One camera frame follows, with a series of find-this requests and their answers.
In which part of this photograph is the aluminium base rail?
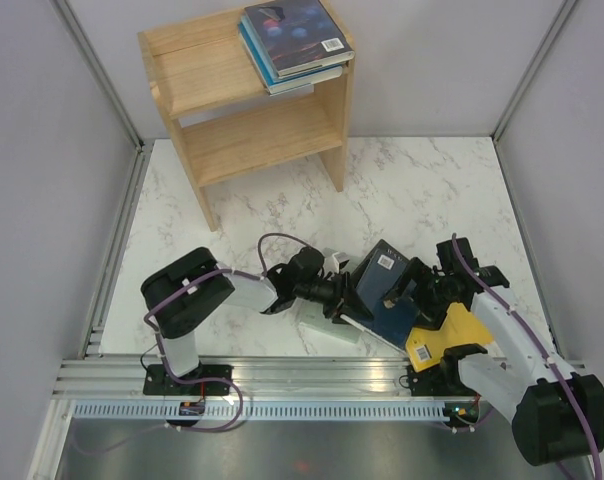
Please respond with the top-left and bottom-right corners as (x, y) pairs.
(56, 355), (596, 401)

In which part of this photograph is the pale green thin file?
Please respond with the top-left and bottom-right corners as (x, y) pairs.
(297, 257), (361, 345)

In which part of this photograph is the right aluminium frame post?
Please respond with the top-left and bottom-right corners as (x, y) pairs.
(490, 0), (581, 143)

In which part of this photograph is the bright blue book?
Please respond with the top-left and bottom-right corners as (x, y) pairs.
(239, 33), (344, 95)

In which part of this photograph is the aluminium frame post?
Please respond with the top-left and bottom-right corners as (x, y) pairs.
(490, 0), (581, 143)
(49, 0), (147, 151)

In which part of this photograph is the dark purple galaxy book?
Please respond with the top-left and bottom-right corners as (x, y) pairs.
(241, 1), (355, 78)

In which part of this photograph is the navy blue crest book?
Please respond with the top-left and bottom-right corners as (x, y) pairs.
(340, 240), (418, 352)

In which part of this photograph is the yellow book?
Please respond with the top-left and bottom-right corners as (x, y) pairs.
(405, 303), (494, 373)

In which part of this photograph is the light blue book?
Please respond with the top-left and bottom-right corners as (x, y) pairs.
(238, 15), (345, 80)

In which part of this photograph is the white slotted cable duct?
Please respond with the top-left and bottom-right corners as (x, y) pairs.
(73, 399), (449, 422)

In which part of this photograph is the wooden two-tier shelf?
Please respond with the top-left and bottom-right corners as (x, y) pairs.
(137, 8), (355, 230)

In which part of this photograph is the black book white lettering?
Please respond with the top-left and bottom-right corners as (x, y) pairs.
(353, 253), (429, 286)

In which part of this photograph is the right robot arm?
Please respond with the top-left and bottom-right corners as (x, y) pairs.
(383, 236), (604, 479)

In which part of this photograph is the left aluminium frame post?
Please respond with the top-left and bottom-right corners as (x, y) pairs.
(49, 0), (147, 151)

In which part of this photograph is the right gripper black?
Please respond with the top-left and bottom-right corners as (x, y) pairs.
(380, 257), (458, 331)

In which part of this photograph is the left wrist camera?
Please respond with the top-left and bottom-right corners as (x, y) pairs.
(323, 249), (350, 274)

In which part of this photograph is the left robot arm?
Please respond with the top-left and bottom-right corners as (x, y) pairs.
(140, 246), (374, 395)

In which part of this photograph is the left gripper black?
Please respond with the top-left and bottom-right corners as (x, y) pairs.
(295, 271), (375, 328)

